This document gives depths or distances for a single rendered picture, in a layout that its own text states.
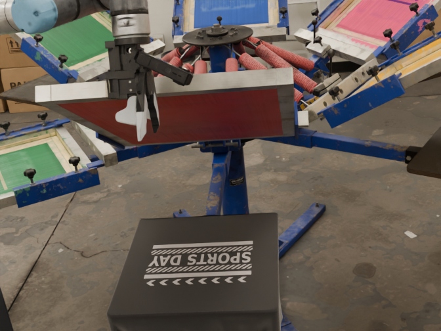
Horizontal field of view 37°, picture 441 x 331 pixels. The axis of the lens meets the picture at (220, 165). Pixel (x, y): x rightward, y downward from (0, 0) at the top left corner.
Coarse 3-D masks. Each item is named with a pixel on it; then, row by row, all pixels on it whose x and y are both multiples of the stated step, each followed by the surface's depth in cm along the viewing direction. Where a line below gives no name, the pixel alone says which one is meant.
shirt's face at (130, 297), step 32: (160, 224) 207; (192, 224) 205; (224, 224) 203; (256, 224) 201; (128, 256) 192; (256, 256) 185; (128, 288) 178; (160, 288) 176; (192, 288) 175; (224, 288) 173; (256, 288) 172
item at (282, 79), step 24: (240, 72) 143; (264, 72) 142; (288, 72) 141; (48, 96) 147; (72, 96) 147; (96, 96) 146; (168, 96) 147; (288, 96) 154; (288, 120) 187; (144, 144) 223
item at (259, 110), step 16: (176, 96) 148; (192, 96) 149; (208, 96) 149; (224, 96) 150; (240, 96) 151; (256, 96) 152; (272, 96) 153; (192, 112) 169; (208, 112) 170; (224, 112) 171; (240, 112) 172; (256, 112) 173; (272, 112) 174; (208, 128) 195; (224, 128) 196; (240, 128) 198; (256, 128) 199; (272, 128) 200
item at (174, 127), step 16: (80, 112) 162; (96, 112) 163; (112, 112) 164; (160, 112) 167; (176, 112) 168; (112, 128) 187; (128, 128) 188; (160, 128) 191; (176, 128) 192; (192, 128) 193
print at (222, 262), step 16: (240, 240) 194; (160, 256) 190; (176, 256) 189; (192, 256) 189; (208, 256) 188; (224, 256) 187; (240, 256) 186; (160, 272) 183; (176, 272) 182; (192, 272) 181; (208, 272) 181; (224, 272) 180; (240, 272) 179
